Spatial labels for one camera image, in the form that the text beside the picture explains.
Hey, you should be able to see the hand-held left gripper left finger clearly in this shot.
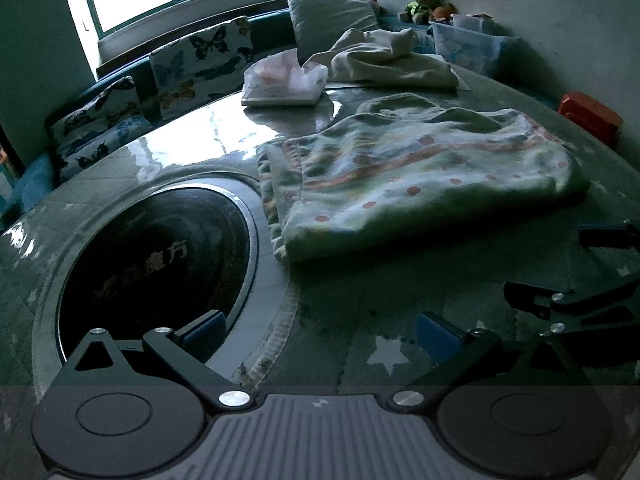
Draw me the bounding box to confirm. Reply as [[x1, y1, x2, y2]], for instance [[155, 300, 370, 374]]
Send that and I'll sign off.
[[62, 310, 253, 413]]

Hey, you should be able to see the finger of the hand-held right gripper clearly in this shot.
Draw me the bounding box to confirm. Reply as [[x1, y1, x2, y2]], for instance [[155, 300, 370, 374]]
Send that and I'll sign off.
[[577, 220, 640, 252], [502, 276, 640, 335]]

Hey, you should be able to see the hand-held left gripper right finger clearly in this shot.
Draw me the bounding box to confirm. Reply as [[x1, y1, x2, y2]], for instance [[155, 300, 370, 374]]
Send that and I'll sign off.
[[390, 310, 584, 412]]

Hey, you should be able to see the dotted green white garment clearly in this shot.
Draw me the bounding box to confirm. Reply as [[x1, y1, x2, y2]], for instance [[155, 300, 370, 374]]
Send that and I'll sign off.
[[256, 92, 591, 263]]

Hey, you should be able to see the round black cooktop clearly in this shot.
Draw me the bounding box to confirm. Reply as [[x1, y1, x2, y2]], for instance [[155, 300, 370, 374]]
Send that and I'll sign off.
[[51, 180, 260, 367]]

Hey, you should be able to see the red box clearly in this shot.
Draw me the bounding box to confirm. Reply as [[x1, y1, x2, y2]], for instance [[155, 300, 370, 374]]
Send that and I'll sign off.
[[558, 91, 625, 147]]

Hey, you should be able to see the blue sofa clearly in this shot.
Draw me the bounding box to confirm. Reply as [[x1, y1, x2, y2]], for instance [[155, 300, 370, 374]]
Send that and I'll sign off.
[[0, 10, 436, 223]]

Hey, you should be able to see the butterfly print cushion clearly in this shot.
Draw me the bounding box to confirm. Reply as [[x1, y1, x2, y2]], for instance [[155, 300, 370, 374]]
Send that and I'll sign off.
[[49, 76, 152, 182], [149, 16, 254, 107]]

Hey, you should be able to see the clear plastic storage box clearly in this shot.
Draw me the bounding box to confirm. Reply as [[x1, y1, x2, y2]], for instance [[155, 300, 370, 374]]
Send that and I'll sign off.
[[429, 14, 519, 79]]

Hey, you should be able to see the white plastic bag packet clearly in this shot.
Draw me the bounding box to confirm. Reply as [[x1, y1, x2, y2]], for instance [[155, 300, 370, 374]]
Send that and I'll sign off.
[[241, 49, 329, 107]]

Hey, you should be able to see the cream garment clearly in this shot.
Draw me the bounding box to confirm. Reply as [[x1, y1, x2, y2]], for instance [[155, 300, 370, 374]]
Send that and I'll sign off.
[[316, 27, 474, 92]]

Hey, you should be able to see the green brown plush toy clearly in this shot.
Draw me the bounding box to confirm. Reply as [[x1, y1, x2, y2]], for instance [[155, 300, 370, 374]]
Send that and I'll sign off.
[[399, 0, 458, 24]]

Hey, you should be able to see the white pillow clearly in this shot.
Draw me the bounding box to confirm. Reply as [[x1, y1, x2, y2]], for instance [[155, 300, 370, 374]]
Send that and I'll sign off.
[[287, 0, 383, 54]]

